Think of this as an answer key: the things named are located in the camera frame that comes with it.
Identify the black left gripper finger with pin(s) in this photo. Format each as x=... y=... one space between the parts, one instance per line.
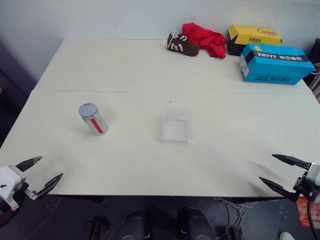
x=29 y=163
x=50 y=184

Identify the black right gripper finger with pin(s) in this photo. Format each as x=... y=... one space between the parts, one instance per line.
x=292 y=161
x=277 y=186

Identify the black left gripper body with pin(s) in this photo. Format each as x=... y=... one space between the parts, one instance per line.
x=22 y=191

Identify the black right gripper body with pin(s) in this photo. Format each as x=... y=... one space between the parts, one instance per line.
x=303 y=187

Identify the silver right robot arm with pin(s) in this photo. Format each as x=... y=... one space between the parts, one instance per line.
x=317 y=196

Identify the clear plastic jar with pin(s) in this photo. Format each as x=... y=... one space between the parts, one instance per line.
x=98 y=126

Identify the grey plastic jar lid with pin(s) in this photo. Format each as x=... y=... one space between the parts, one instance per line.
x=87 y=109

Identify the clear square plastic container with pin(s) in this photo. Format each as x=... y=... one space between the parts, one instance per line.
x=176 y=127

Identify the red orange package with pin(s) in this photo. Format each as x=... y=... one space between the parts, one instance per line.
x=303 y=212

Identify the white shoe tip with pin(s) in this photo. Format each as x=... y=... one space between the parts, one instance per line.
x=287 y=236

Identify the black floor socket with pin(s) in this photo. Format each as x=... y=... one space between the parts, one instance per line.
x=233 y=233

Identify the dark cabinet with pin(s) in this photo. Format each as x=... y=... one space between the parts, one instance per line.
x=12 y=75

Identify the dark rounded shape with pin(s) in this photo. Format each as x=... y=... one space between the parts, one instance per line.
x=195 y=223
x=131 y=226

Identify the blue cardboard box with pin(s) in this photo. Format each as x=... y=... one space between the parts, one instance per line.
x=272 y=65

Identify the yellow and black cardboard box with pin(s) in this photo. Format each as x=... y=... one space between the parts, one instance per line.
x=252 y=37

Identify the red cloth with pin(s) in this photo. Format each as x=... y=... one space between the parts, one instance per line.
x=212 y=40

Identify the brown plush shoe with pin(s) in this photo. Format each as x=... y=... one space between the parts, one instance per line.
x=183 y=47

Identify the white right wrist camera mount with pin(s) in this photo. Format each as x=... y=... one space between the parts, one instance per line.
x=315 y=175

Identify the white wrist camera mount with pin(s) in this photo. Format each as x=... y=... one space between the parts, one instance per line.
x=8 y=178
x=315 y=175

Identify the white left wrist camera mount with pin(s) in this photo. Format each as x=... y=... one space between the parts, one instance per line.
x=8 y=178

